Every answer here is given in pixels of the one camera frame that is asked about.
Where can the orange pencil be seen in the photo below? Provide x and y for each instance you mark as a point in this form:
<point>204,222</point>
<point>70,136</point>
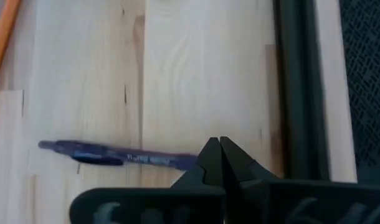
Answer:
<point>4,31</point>

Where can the black aluminium rig frame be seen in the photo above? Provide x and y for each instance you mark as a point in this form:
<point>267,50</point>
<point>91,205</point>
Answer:
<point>299,93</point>

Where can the black perforated floor mat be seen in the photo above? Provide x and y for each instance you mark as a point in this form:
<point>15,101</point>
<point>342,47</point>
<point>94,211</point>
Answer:
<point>367,77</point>

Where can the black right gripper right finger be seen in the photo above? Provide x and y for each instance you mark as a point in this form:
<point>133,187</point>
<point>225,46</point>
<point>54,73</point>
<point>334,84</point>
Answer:
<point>302,203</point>

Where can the dark purple pen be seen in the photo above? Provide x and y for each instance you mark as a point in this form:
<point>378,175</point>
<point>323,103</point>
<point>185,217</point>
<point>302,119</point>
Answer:
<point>115,154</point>

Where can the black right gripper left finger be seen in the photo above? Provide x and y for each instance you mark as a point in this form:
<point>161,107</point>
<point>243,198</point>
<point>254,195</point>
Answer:
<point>146,207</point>

